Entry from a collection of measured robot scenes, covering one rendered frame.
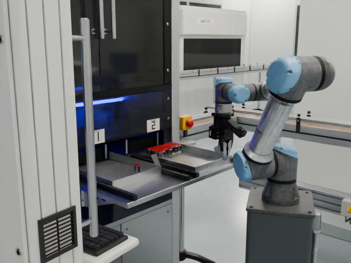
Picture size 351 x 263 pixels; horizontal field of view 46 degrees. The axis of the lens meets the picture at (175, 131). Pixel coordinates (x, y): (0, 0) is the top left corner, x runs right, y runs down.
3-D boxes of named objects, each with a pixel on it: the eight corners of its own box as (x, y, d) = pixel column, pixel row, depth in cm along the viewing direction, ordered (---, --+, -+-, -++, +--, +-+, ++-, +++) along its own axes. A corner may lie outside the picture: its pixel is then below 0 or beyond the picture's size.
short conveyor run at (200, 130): (166, 150, 227) (166, 121, 223) (147, 145, 237) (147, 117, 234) (238, 130, 276) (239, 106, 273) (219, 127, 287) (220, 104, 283)
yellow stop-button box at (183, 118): (173, 128, 224) (173, 115, 223) (182, 127, 229) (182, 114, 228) (183, 130, 219) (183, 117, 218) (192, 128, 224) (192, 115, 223)
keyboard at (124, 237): (14, 223, 144) (13, 217, 144) (47, 210, 155) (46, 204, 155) (96, 257, 122) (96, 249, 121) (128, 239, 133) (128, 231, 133)
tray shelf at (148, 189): (51, 178, 174) (51, 174, 174) (166, 147, 225) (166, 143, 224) (127, 208, 143) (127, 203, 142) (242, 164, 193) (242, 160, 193)
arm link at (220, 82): (220, 78, 173) (211, 76, 181) (220, 104, 175) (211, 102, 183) (237, 78, 176) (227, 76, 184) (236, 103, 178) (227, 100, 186)
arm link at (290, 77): (271, 184, 164) (331, 69, 129) (238, 189, 159) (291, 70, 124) (258, 162, 172) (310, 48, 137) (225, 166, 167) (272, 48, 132)
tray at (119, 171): (61, 171, 177) (60, 163, 177) (109, 158, 196) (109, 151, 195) (112, 190, 155) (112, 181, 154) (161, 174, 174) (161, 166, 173)
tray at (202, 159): (139, 159, 194) (139, 152, 194) (176, 149, 213) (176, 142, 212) (195, 175, 172) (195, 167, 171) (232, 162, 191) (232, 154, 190)
